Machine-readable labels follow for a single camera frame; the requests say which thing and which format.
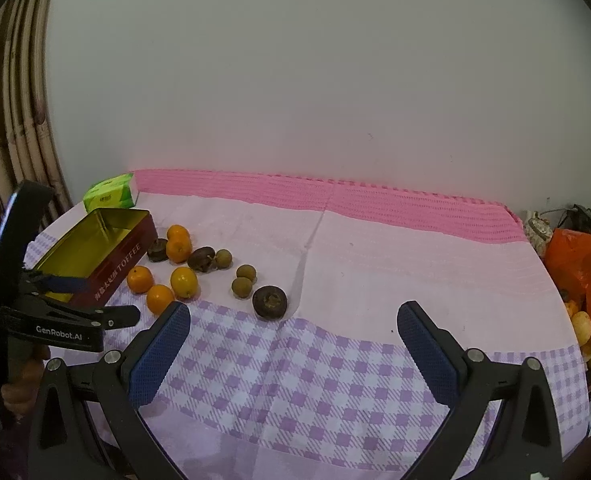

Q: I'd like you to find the white patterned ornament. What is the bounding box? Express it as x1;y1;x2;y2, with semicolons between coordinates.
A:
523;211;553;259

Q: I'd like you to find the green tissue pack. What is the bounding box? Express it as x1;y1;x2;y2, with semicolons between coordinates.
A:
82;172;139;212

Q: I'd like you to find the orange plastic bag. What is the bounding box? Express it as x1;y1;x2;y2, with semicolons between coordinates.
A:
544;229;591;317

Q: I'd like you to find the beige patterned curtain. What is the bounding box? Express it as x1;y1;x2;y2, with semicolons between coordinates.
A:
0;0;72;226

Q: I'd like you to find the person's left hand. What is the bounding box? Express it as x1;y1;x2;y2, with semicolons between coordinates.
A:
0;344;51;420

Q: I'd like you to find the green brown longan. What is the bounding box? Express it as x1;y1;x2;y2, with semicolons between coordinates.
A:
231;276;253;299
214;248;232;270
236;264;257;283

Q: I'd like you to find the yellow orange mandarin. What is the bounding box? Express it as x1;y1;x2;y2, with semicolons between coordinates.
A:
169;266;199;300

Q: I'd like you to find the red gold toffee tin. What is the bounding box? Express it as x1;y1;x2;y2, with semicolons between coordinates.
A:
34;208;158;307

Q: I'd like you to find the dark brown passion fruit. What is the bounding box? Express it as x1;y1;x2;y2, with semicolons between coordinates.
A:
146;238;168;262
187;246;217;273
252;285;288;320

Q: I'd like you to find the pink purple checked tablecloth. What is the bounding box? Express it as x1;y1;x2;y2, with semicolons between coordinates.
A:
23;168;591;480

